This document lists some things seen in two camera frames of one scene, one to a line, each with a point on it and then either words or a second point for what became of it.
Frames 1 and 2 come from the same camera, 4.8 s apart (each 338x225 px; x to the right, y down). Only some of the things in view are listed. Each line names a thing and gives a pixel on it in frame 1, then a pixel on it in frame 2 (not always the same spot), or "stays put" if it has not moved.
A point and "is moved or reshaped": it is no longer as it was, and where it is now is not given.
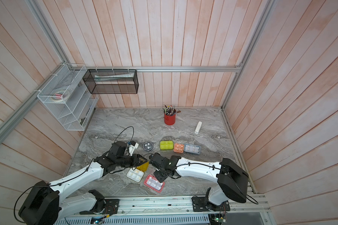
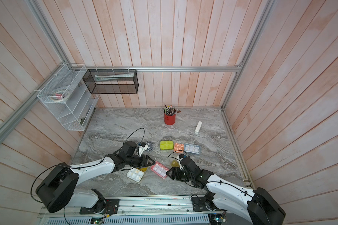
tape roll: (60, 95) stays put
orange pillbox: (178, 147) stays put
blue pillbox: (192, 148) stays put
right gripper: (156, 174) to (175, 173)
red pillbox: (152, 183) is moved or reshaped
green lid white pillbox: (166, 145) stays put
